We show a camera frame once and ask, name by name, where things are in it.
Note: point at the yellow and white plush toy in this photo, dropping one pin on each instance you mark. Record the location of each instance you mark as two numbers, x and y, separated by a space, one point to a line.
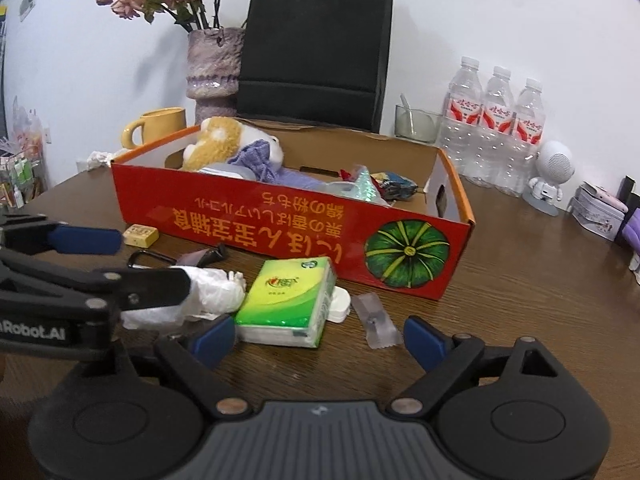
215 145

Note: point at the small yellow box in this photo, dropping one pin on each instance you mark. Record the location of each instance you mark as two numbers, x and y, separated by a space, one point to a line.
141 235

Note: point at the rack of small bottles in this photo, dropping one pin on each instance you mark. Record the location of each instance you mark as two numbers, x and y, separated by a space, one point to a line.
20 180

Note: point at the green tissue pack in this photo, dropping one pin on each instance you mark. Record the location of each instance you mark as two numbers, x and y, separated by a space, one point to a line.
285 300

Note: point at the iridescent plastic packet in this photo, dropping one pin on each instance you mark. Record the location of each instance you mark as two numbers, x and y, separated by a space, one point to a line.
362 187

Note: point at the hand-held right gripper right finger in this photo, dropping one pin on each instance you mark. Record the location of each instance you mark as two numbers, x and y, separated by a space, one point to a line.
425 342

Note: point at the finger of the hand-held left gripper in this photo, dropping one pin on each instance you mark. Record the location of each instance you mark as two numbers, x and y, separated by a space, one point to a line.
145 287
87 240

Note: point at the clear plastic spoon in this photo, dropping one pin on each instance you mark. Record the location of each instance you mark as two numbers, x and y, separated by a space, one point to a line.
407 110

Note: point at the clear plastic packet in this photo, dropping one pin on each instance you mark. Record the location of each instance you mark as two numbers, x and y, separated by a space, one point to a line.
375 320

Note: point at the purple knitted cloth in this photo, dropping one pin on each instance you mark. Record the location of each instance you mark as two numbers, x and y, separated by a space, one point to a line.
256 157

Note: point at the white tissue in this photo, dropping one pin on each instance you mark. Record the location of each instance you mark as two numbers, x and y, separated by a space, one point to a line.
217 292
100 159

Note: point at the floral tin box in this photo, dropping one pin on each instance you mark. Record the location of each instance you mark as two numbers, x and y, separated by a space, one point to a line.
597 212

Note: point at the red cardboard box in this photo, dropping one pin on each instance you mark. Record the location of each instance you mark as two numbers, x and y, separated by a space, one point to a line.
250 220

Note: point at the grey plastic container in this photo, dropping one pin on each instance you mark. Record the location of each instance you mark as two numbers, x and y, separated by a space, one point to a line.
225 170

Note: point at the black carabiner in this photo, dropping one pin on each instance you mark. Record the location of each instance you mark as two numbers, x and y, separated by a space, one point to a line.
160 258

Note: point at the purple ceramic vase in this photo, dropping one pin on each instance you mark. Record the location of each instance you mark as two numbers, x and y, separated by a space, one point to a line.
212 70

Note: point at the glass cup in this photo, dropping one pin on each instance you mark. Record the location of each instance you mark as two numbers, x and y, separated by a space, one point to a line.
420 127

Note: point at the black paper bag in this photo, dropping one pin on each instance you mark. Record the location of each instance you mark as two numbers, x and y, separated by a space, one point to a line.
310 50

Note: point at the water bottle red label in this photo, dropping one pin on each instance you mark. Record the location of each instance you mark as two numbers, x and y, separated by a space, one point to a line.
495 125
462 110
527 135

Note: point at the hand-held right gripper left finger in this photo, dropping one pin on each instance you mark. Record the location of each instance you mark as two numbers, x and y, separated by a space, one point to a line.
216 337

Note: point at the small white plastic case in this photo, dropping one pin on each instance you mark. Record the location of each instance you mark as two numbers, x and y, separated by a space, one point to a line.
340 305

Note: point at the purple tissue pack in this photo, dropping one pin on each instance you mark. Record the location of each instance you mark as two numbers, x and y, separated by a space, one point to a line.
632 230

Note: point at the dark colourful snack packet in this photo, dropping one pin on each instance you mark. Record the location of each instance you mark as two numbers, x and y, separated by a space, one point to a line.
396 185

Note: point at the clear plastic bag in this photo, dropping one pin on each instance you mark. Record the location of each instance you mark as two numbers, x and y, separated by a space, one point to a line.
27 125

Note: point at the yellow mug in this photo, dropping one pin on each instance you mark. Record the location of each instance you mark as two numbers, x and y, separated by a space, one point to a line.
160 125

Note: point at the white robot speaker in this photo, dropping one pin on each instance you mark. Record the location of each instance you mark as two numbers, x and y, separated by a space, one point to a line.
550 165

